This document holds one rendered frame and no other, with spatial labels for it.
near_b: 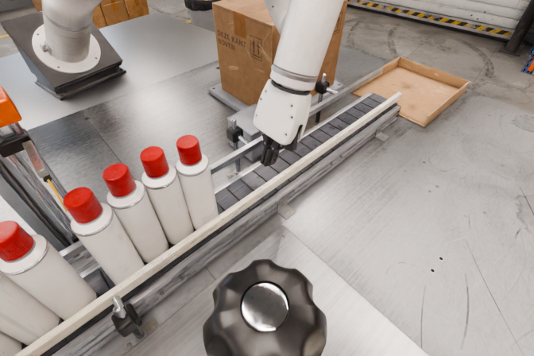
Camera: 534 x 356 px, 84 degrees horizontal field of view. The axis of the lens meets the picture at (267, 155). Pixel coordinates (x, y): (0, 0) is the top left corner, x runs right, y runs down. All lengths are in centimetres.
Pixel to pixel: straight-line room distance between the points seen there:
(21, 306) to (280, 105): 47
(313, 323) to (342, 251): 44
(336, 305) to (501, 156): 65
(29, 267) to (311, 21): 49
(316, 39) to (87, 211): 41
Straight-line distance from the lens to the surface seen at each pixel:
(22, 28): 129
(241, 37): 85
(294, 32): 52
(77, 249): 55
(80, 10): 103
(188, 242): 54
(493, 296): 70
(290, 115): 54
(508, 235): 81
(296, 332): 20
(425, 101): 112
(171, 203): 49
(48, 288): 50
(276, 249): 56
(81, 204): 42
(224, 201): 63
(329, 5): 52
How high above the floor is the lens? 137
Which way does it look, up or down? 43 degrees down
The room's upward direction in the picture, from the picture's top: straight up
